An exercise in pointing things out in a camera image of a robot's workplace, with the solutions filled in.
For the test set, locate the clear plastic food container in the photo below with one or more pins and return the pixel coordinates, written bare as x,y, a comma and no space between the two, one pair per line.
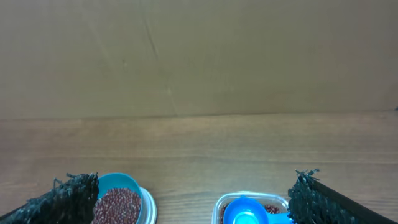
273,204

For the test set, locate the red adzuki beans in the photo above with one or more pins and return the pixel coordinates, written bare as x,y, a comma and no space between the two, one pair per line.
125,206

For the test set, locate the blue metal bowl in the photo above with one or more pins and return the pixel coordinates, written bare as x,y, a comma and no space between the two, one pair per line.
124,186

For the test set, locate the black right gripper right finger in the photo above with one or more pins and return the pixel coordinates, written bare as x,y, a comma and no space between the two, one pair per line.
312,202

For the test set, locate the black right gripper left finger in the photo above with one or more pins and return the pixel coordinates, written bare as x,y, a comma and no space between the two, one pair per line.
67,202

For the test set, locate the blue plastic measuring scoop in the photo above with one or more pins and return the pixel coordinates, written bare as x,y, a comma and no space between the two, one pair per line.
245,210

